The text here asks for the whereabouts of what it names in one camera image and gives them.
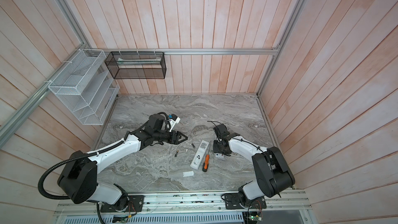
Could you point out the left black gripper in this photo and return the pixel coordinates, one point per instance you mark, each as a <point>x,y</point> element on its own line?
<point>175,140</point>

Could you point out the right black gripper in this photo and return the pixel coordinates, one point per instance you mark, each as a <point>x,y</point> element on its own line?
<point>215,147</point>

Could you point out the white remote control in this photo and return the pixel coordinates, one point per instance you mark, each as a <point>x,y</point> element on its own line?
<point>200,155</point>
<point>219,156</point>

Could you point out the orange handled screwdriver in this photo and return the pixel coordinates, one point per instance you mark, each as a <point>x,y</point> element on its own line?
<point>206,159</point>

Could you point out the white battery cover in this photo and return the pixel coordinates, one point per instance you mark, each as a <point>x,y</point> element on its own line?
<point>188,174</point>

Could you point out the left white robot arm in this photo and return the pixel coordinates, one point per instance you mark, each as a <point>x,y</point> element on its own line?
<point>79,176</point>

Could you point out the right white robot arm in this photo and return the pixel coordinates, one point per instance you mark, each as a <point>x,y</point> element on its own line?
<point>272,172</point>

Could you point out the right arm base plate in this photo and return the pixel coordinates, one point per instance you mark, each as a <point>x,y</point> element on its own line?
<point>239,201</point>

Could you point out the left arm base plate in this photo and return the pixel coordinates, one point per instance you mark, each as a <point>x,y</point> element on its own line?
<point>132,203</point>

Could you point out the aluminium mounting rail front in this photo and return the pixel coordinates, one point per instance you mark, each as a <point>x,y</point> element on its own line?
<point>191,202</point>

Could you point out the black wire mesh basket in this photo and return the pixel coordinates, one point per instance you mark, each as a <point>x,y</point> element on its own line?
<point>136,64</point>

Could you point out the aluminium frame bar back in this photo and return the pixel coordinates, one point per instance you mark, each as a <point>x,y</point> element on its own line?
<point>203,51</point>

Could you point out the aluminium frame bar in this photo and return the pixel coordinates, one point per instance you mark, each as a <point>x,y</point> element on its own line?
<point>17,119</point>
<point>203,51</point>

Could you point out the white wire mesh shelf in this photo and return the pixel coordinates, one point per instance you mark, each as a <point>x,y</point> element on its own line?
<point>85,88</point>

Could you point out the aluminium frame bar left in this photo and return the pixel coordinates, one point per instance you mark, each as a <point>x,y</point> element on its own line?
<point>17,119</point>

